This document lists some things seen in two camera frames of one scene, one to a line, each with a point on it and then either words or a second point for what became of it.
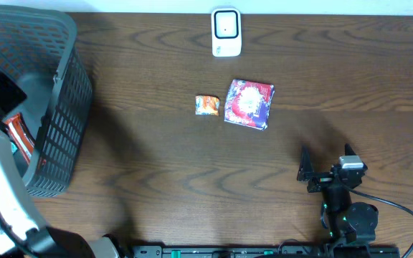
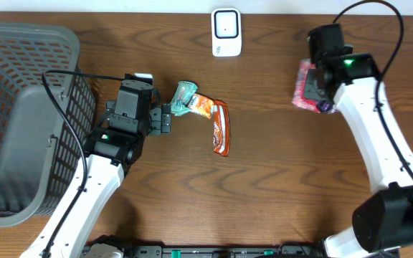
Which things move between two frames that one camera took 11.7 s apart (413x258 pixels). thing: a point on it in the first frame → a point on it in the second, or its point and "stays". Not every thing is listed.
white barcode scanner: [226, 31] stays
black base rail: [258, 251] stays
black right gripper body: [321, 180] → [311, 91]
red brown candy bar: [20, 135] → [221, 135]
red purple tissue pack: [248, 103] → [308, 93]
